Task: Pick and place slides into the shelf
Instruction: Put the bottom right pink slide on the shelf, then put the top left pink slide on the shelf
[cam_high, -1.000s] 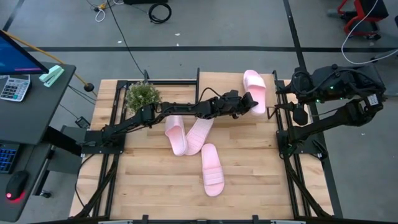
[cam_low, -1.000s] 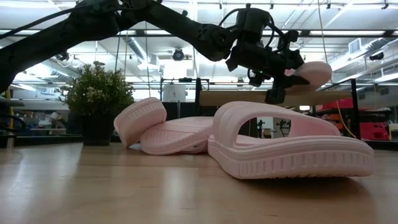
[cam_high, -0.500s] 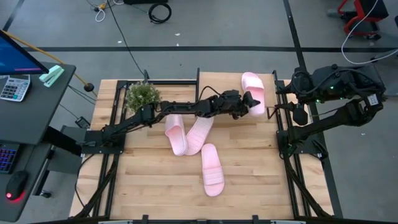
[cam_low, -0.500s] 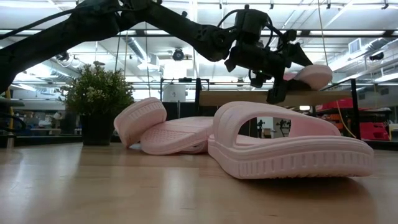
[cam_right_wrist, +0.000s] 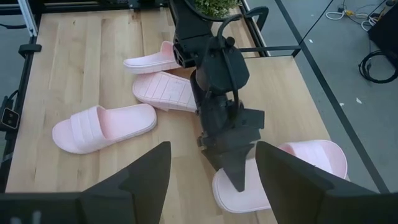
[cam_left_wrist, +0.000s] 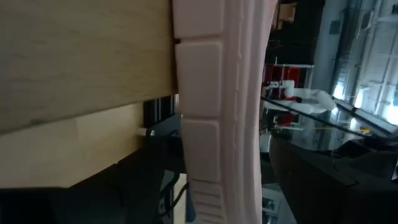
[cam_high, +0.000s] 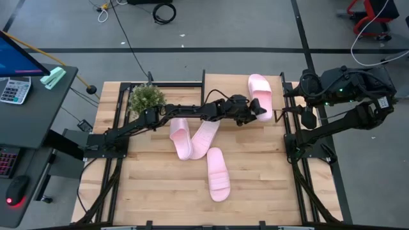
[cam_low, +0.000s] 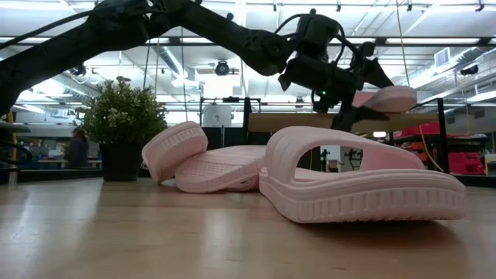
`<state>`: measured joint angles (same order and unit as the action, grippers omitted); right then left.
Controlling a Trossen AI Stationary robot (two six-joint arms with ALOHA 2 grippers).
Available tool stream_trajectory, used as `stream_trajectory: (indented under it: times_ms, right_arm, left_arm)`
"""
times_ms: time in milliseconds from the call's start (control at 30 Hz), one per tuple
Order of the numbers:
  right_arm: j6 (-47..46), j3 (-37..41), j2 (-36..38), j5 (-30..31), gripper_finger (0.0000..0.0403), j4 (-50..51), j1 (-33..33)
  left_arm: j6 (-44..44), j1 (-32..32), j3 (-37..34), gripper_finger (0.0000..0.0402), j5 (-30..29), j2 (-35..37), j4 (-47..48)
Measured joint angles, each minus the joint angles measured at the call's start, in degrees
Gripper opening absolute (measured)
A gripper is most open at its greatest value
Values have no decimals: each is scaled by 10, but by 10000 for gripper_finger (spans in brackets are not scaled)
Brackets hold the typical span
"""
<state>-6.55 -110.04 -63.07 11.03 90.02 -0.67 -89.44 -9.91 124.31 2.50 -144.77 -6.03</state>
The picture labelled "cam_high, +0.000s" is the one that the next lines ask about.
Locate black power adapter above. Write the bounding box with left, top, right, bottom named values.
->
left=77, top=119, right=94, bottom=134

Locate computer monitor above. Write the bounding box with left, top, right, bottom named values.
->
left=0, top=30, right=51, bottom=78

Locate long white cable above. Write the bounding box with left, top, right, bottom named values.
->
left=350, top=0, right=409, bottom=67

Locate mint green stapler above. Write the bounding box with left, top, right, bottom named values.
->
left=40, top=66, right=67, bottom=90

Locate black aluminium rig frame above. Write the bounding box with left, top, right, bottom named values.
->
left=72, top=69, right=354, bottom=230

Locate yellow slanted pole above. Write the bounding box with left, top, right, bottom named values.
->
left=1, top=31, right=100, bottom=100

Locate green artificial plant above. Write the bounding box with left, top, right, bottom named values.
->
left=128, top=83, right=167, bottom=116

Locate black floor cable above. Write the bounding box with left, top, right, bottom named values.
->
left=109, top=0, right=150, bottom=79

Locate short white cable loop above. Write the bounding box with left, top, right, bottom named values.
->
left=96, top=6, right=110, bottom=24

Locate black office desk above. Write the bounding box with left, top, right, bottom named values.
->
left=0, top=63, right=88, bottom=229

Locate wooden shelf with black frame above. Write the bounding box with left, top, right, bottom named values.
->
left=201, top=69, right=287, bottom=128

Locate grey calculator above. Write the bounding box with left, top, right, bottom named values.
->
left=0, top=76, right=32, bottom=105

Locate black computer mouse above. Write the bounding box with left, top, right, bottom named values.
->
left=5, top=174, right=31, bottom=208

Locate red and black chair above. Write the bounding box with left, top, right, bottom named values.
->
left=346, top=0, right=400, bottom=42

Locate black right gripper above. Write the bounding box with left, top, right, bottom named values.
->
left=282, top=68, right=323, bottom=130

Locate pink foam slide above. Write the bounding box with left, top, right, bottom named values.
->
left=190, top=119, right=221, bottom=160
left=206, top=146, right=231, bottom=203
left=169, top=118, right=194, bottom=161
left=248, top=73, right=274, bottom=123

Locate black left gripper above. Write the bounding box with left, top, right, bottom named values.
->
left=222, top=95, right=268, bottom=125

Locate coiled black cable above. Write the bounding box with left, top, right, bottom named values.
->
left=152, top=2, right=177, bottom=26

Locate backlit black keyboard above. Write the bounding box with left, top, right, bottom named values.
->
left=0, top=146, right=20, bottom=179

